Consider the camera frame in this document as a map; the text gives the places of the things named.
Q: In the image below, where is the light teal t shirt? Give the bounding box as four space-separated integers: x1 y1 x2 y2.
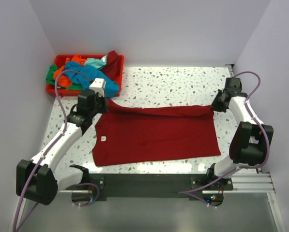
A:
84 55 107 70

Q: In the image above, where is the orange t shirt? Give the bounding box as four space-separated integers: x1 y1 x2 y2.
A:
53 54 87 90

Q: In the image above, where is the blue t shirt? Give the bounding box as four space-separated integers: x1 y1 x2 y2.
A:
64 61 120 98

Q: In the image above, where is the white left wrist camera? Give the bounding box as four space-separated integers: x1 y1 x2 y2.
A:
89 78 106 97

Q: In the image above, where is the dark red t shirt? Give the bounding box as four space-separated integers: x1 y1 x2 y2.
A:
101 50 120 80
92 100 221 167

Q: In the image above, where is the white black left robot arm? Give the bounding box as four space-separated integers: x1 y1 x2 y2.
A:
16 87 108 205

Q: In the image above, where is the green t shirt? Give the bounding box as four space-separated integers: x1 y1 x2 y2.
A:
46 64 82 90

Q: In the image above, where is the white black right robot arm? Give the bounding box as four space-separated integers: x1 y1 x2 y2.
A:
205 77 274 190

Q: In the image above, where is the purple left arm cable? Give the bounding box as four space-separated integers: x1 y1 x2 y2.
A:
12 70 101 232

